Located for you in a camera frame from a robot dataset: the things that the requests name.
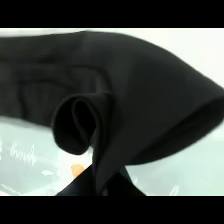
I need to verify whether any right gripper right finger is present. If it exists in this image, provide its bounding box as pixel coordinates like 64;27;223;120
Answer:
103;165;147;197

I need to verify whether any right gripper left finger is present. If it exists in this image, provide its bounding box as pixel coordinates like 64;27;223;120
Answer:
56;165;98;197

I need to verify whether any black T-shirt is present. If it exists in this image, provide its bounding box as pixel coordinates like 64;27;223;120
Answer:
0;29;224;197

